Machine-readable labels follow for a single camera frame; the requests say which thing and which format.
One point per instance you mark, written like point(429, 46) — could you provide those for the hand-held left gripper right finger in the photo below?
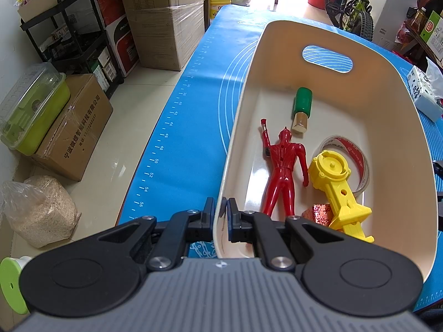
point(231, 216)

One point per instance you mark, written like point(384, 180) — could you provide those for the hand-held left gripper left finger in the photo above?
point(210, 214)

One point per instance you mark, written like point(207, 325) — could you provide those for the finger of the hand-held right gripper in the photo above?
point(439, 168)
point(440, 214)

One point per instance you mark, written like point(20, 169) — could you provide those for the red action figure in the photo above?
point(283, 166)

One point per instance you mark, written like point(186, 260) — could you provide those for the clear tape roll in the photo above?
point(363, 166)

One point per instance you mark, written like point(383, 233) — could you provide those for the beige plastic basket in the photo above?
point(380, 110)

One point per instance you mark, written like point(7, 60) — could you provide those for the red gold foil packet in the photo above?
point(316, 212)

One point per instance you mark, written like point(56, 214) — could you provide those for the yellow plastic toy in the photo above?
point(334, 176)

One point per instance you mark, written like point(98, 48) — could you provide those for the blue silicone mat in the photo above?
point(193, 145)

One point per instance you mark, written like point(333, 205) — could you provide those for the white tissue box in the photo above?
point(424, 93)

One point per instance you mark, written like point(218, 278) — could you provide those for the green white carton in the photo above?
point(434, 33)

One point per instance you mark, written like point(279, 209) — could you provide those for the brown printed cardboard box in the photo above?
point(79, 128)

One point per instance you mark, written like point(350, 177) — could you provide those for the white chest freezer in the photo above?
point(394, 10)

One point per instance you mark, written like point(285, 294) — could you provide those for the clear bag of grain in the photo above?
point(41, 211)

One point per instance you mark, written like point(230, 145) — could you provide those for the green black bicycle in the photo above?
point(356, 10)

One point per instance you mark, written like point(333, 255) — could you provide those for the plastic-wrapped cardboard box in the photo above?
point(169, 38)

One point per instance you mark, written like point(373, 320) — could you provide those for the red white appliance box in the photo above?
point(117, 34)

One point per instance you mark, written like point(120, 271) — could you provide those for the green container with clear lid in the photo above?
point(31, 117)

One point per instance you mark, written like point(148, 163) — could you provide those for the white jar with green lid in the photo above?
point(10, 283)

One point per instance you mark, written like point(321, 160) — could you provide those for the yellow plastic jug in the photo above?
point(219, 1)

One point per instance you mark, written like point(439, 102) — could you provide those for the black shelf cart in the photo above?
point(69, 41)

